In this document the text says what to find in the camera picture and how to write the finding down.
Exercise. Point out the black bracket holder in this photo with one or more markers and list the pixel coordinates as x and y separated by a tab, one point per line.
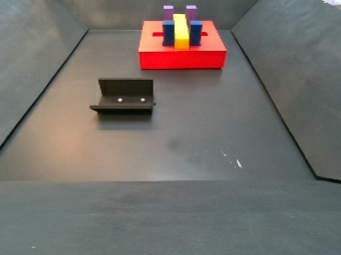
124	95

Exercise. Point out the red board base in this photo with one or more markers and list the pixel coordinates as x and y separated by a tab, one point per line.
156	56

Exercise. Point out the purple arch block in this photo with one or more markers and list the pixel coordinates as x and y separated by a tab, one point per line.
171	15

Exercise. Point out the yellow long bar block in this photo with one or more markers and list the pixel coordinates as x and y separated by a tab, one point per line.
180	32

